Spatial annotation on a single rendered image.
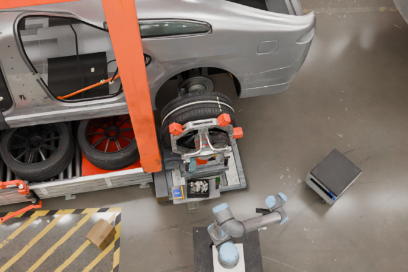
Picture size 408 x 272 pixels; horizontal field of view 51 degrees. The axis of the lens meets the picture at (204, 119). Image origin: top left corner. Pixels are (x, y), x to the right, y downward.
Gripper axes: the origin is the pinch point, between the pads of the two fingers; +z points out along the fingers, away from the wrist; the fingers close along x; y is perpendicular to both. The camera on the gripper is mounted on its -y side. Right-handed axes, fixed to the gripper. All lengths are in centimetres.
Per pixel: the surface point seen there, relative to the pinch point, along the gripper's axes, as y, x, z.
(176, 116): -107, 8, -45
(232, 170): -30, 83, 2
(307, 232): 60, 52, 5
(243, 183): -15, 73, 5
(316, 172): 36, 67, -48
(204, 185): -54, 21, 3
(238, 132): -54, 29, -54
